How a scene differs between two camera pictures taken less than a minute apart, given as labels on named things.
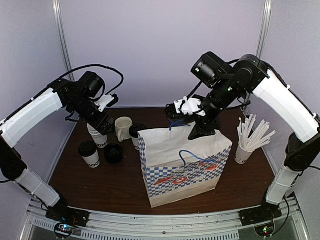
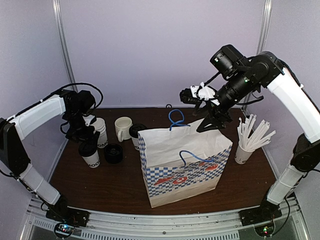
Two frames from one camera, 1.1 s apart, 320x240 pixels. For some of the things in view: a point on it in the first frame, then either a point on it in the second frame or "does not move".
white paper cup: x=93 y=161 does not move
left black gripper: x=96 y=124 -> x=84 y=137
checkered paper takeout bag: x=175 y=168 does not move
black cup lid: x=87 y=148 does not move
